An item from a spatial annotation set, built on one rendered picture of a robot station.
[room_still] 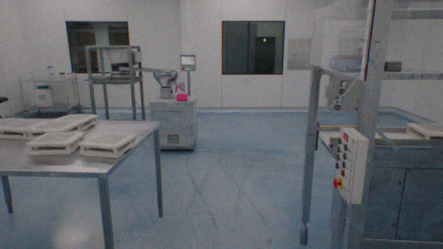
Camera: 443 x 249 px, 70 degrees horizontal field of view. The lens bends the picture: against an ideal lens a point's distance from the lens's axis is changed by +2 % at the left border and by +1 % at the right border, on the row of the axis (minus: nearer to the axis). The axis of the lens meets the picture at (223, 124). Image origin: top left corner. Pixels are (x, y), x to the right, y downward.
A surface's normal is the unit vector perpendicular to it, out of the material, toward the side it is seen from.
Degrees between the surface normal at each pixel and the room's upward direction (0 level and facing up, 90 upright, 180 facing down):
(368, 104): 90
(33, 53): 90
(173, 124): 90
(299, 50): 90
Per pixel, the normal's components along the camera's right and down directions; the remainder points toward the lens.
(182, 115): -0.01, 0.25
